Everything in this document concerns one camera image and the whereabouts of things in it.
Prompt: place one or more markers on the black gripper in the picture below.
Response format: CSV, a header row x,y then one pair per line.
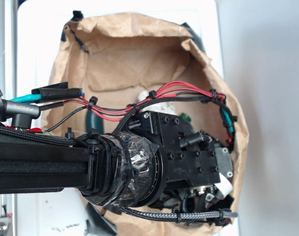
x,y
194,206

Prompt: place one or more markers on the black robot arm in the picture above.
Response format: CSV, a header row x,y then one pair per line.
x,y
157,168

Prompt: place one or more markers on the orange toy carrot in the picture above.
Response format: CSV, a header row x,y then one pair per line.
x,y
185,117

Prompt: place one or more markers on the dark green toy cucumber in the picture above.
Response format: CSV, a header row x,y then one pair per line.
x,y
94,122

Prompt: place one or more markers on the brown paper bag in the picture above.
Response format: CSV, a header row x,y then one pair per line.
x,y
116,57

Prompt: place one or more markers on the aluminium frame rail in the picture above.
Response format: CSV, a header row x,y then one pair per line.
x,y
8,53

